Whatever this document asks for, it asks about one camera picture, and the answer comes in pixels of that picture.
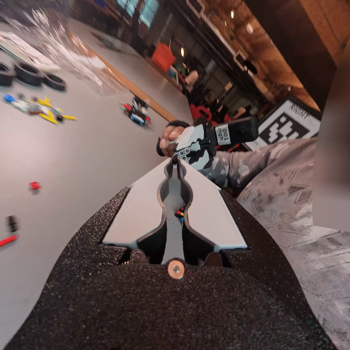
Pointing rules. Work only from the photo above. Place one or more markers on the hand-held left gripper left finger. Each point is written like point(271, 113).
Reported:
point(136, 216)

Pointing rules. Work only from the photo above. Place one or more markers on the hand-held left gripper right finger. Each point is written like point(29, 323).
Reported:
point(213, 218)

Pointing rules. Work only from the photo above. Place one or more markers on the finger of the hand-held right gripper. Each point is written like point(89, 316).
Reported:
point(188, 136)
point(203, 161)

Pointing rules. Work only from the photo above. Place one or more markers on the grey toy T beam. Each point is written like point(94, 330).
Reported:
point(186, 151)

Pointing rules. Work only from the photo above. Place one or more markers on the black toy pin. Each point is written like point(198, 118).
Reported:
point(175, 161)

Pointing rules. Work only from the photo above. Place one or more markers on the grey toy brick assembly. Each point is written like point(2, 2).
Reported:
point(180, 212)

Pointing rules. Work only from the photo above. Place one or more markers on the pile of small toy pins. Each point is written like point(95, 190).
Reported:
point(12, 222)

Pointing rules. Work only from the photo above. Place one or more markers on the person's right forearm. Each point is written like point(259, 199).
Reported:
point(259, 158)

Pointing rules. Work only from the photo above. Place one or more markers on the grey desk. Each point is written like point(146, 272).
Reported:
point(95, 153)

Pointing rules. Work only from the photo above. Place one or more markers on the person's right hand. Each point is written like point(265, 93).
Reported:
point(167, 136)

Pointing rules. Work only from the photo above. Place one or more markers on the red chair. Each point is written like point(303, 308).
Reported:
point(202, 112)

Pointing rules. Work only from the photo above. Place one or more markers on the black white marker board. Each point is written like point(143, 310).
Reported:
point(289, 128)

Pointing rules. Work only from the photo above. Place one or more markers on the black red toy assembly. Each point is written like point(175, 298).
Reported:
point(136, 114)

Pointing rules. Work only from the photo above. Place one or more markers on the person's grey sweatshirt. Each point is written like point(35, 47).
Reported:
point(287, 205)

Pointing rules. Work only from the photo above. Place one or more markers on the orange box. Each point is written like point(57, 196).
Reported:
point(163, 57)

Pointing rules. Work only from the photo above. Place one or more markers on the red toy bush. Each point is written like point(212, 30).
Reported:
point(35, 186)

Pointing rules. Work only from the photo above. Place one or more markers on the clear plastic bag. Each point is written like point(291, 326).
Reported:
point(82, 68)

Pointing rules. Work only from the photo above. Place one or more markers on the pile of mixed toy parts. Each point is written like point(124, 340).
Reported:
point(47, 114)

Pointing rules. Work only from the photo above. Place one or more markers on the black toy tire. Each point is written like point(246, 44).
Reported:
point(54, 83)
point(5, 76)
point(28, 78)

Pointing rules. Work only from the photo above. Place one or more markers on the sticker sheet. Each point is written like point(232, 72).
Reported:
point(27, 52)

